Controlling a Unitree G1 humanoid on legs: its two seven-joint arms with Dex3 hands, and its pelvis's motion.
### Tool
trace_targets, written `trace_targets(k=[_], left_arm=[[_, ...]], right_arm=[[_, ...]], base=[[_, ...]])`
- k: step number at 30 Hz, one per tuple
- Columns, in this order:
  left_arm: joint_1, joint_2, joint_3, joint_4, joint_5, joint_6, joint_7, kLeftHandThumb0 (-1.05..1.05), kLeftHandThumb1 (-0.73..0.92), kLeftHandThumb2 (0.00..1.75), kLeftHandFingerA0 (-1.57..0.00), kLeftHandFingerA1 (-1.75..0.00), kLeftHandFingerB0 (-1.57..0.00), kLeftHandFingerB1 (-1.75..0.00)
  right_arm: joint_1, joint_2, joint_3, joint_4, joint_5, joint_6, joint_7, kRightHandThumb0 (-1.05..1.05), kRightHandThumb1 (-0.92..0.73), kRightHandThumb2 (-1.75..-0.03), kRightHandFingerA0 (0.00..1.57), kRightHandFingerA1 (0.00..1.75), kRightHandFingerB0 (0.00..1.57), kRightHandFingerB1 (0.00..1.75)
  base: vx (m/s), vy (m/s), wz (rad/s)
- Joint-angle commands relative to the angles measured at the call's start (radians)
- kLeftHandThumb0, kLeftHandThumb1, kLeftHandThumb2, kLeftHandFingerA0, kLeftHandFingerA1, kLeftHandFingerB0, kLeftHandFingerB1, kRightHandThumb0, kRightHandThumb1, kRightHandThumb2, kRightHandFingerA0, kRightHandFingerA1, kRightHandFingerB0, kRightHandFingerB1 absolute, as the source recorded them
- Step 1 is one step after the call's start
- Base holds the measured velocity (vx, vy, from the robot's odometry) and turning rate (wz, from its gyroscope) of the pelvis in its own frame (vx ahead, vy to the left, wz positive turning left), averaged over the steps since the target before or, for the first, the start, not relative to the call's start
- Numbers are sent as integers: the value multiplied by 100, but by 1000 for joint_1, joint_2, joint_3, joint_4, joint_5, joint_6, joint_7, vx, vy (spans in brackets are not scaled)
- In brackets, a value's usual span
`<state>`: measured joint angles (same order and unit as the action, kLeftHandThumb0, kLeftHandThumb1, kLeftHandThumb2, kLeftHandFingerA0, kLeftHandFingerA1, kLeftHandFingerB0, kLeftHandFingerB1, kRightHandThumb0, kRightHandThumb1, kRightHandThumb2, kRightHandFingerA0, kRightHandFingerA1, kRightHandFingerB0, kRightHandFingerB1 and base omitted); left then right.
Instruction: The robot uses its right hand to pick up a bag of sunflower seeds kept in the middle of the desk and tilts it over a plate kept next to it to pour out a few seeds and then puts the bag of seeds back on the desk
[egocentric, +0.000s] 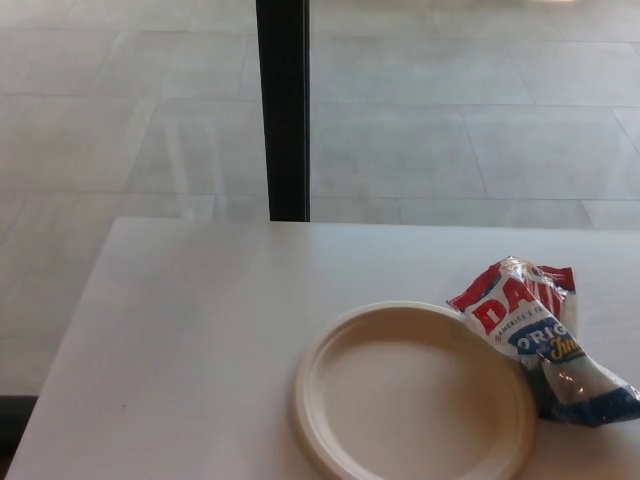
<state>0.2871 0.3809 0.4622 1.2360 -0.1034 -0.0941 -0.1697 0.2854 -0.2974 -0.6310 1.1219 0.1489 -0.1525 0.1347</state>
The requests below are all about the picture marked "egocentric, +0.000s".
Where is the red white blue seed bag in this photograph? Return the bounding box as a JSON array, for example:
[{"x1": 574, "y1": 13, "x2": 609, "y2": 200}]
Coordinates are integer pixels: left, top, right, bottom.
[{"x1": 445, "y1": 255, "x2": 640, "y2": 431}]

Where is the round cream paper plate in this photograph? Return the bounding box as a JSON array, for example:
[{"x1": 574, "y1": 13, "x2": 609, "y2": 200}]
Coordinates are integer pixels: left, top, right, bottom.
[{"x1": 292, "y1": 299, "x2": 539, "y2": 480}]

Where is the black vertical window post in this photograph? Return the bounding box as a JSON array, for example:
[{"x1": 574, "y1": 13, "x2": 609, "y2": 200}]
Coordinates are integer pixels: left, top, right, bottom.
[{"x1": 255, "y1": 0, "x2": 313, "y2": 223}]

